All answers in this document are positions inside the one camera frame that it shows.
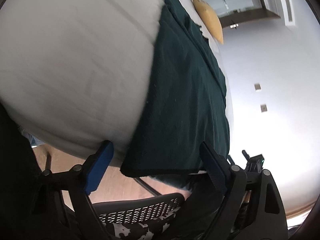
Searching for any dark green cloth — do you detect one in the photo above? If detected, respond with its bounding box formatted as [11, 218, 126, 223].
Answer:
[120, 0, 230, 178]

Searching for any black mesh office chair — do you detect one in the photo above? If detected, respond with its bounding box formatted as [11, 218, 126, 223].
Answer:
[93, 193, 185, 239]

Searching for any white bed sheet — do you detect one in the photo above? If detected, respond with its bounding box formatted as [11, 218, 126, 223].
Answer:
[1, 0, 221, 167]

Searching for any yellow pillow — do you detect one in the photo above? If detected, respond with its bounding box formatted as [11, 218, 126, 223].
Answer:
[193, 0, 224, 44]

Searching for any lower wall switch plate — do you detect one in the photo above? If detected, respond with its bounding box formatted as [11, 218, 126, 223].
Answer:
[260, 105, 267, 112]

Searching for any wall switch plate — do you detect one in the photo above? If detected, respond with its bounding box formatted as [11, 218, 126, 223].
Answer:
[260, 105, 267, 112]
[254, 83, 261, 90]

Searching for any upper wall switch plate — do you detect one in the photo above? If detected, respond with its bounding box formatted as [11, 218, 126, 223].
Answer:
[254, 83, 261, 90]

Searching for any dark wood door frame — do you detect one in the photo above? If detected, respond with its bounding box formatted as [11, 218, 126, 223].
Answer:
[204, 0, 280, 28]

